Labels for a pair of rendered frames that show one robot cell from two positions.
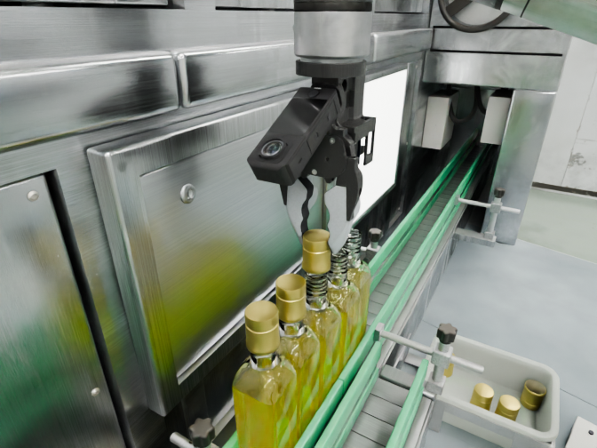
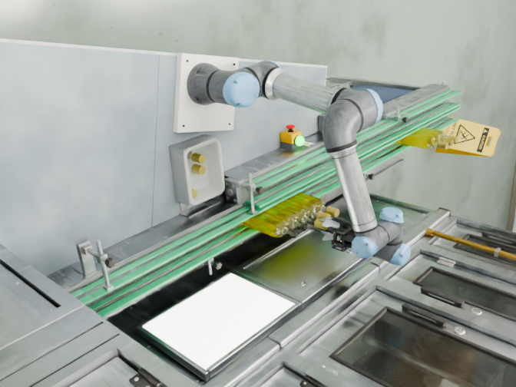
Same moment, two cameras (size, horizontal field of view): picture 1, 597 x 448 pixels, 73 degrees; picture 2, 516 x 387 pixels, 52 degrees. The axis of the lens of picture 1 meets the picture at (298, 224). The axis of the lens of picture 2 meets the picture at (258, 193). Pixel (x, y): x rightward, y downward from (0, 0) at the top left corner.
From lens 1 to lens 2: 213 cm
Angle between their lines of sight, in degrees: 91
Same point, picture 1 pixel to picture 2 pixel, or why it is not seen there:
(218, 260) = (320, 246)
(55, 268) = not seen: hidden behind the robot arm
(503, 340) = (138, 182)
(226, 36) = (366, 284)
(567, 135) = not seen: outside the picture
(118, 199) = not seen: hidden behind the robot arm
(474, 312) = (124, 209)
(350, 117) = (348, 236)
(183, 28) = (379, 276)
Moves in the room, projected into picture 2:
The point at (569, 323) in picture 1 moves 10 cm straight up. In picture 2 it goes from (94, 159) to (110, 165)
